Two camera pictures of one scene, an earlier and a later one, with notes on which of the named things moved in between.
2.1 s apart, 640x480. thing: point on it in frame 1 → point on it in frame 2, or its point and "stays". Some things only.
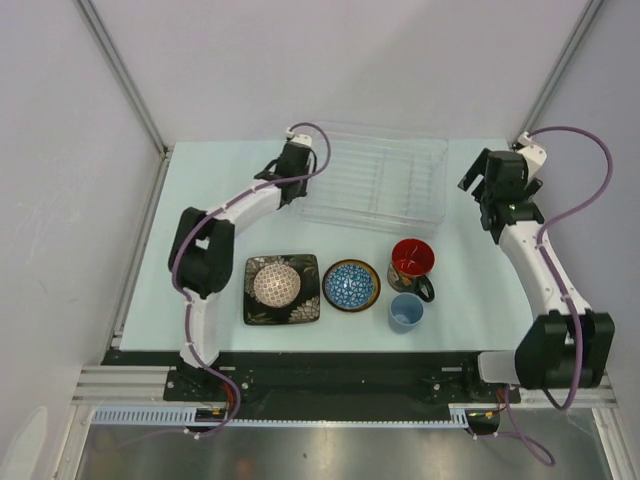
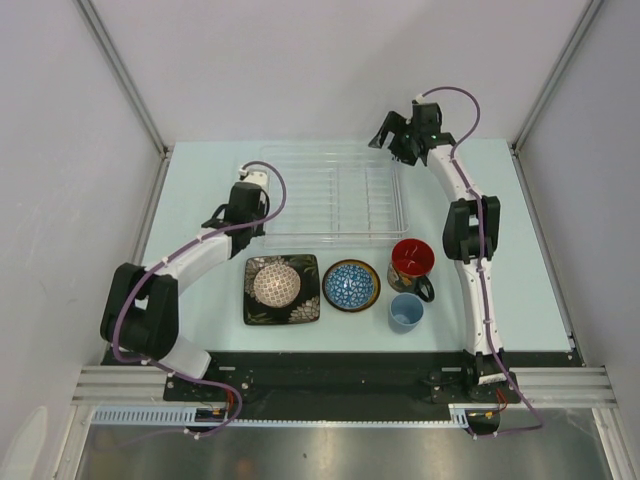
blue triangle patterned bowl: x=349 y=286 stays
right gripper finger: x=477 y=168 → x=393 y=123
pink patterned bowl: x=277 y=285 stays
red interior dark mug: x=412 y=262 stays
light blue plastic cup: x=405 y=311 stays
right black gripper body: x=531 y=188 → x=402 y=144
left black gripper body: x=302 y=187 → x=259 y=216
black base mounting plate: x=320 y=385 stays
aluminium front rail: x=126 y=385 stays
